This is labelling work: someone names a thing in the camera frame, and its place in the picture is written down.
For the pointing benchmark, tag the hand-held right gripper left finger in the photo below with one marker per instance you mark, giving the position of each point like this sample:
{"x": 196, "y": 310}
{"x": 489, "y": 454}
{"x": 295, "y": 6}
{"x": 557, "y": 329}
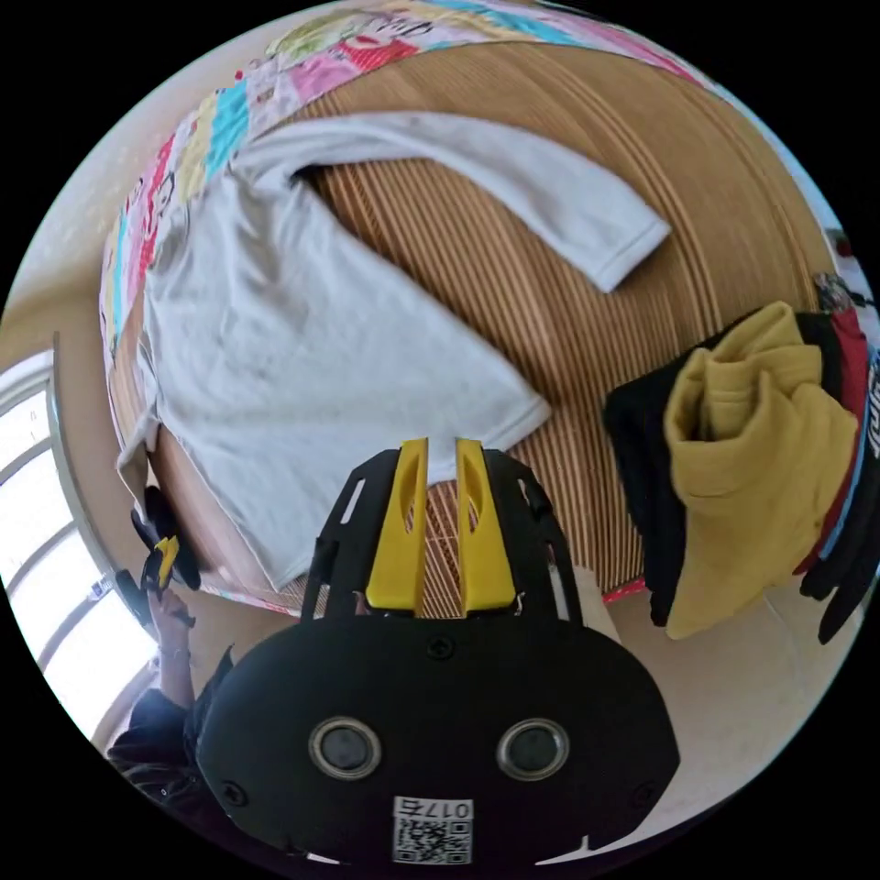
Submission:
{"x": 399, "y": 536}

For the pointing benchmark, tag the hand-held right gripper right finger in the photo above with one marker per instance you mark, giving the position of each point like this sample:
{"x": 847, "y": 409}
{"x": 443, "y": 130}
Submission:
{"x": 487, "y": 550}

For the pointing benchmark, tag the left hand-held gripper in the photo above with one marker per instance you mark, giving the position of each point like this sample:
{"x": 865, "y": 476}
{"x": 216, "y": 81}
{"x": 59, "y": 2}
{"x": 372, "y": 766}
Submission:
{"x": 158, "y": 515}

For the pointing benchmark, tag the white long sleeve shirt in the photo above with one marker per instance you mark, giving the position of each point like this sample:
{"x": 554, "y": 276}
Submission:
{"x": 309, "y": 357}

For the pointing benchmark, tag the person's left forearm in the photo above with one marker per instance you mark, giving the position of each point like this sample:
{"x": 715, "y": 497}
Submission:
{"x": 175, "y": 677}

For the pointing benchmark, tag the person's left hand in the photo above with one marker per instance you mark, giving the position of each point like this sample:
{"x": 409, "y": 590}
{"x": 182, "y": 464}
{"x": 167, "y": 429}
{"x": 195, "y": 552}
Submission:
{"x": 172, "y": 619}

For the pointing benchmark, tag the window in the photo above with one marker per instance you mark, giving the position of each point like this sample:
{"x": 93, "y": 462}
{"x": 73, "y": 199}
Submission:
{"x": 48, "y": 550}

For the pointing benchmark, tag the person's body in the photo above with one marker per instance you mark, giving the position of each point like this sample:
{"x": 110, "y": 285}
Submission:
{"x": 161, "y": 756}

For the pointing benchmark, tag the pile of clothes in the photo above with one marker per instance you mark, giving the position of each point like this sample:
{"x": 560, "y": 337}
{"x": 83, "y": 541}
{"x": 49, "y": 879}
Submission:
{"x": 749, "y": 467}

